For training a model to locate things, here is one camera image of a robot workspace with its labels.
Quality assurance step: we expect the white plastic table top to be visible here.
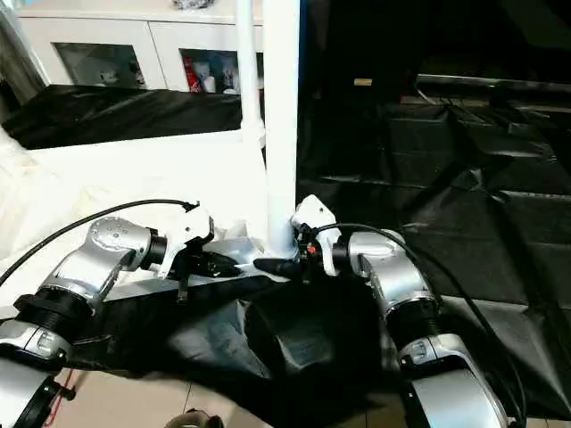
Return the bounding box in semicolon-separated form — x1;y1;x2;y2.
0;129;301;306

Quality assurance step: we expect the white plastic table leg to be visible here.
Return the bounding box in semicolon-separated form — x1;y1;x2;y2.
234;0;268;149
262;0;303;261

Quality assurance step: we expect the black work mat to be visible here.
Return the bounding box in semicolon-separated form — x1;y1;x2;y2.
0;82;571;424

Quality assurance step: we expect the red bottle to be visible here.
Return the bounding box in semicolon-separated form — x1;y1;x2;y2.
182;57;201;94

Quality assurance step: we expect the white cabinet with glass doors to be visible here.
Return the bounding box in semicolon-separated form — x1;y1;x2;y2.
13;0;269;95

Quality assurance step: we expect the grey window curtain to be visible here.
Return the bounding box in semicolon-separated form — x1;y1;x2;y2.
0;7;47;103

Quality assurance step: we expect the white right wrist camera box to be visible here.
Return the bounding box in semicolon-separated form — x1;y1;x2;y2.
290;194;343;276

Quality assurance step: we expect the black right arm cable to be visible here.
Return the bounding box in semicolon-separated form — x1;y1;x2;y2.
310;222;529;422

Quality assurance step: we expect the grey horizontal rail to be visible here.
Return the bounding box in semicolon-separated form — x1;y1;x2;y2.
415;75;571;95

